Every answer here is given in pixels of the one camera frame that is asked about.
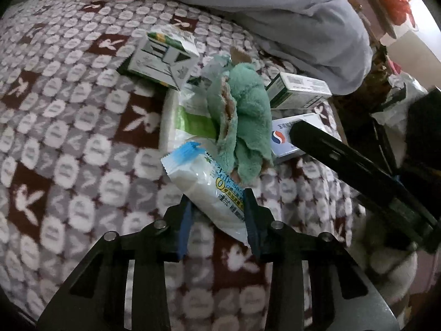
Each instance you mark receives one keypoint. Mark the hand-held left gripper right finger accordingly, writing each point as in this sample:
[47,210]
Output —
[251,231]

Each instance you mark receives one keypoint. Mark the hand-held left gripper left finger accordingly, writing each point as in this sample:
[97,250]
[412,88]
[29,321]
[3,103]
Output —
[185,229]

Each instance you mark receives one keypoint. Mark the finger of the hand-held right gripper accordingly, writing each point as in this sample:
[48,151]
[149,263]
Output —
[330,144]

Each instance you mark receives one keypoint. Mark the white medicine box blue-red logo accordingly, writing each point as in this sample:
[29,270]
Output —
[280,141]

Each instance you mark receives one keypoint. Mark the white trash bin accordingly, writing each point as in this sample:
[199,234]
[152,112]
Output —
[389,269]

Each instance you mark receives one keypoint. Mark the green and white medicine box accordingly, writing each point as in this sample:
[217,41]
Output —
[299,91]

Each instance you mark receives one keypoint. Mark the green plush cloth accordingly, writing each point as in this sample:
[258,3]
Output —
[248,103]

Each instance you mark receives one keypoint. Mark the green and white tissue pack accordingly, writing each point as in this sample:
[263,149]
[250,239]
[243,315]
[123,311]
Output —
[193,124]

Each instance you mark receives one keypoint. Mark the green and white carton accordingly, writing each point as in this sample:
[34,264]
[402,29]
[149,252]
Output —
[155,58]

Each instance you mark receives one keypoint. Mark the clear plastic wrapper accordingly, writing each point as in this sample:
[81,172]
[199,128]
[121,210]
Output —
[213,67]

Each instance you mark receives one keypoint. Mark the grey quilt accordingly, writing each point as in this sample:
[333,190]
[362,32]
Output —
[275,13]

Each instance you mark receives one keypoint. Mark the printed fleece blanket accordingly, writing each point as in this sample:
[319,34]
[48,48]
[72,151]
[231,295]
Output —
[69,144]

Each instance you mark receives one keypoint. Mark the wooden bed frame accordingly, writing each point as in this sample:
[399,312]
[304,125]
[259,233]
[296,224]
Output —
[339,124]

